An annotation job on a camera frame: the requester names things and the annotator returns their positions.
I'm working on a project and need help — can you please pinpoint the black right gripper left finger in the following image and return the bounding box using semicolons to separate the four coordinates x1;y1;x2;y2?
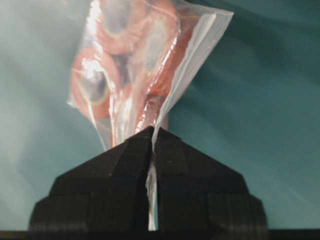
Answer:
29;126;153;232

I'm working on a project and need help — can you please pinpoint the clear zip bag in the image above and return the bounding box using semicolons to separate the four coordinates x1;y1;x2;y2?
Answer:
66;0;235;231

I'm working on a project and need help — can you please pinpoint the orange tape roll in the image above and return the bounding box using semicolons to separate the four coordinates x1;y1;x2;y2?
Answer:
139;19;181;101
95;0;146;55
70;48;120;119

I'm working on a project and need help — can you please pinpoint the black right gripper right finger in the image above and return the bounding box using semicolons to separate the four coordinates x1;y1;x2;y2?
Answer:
154;129;268;232

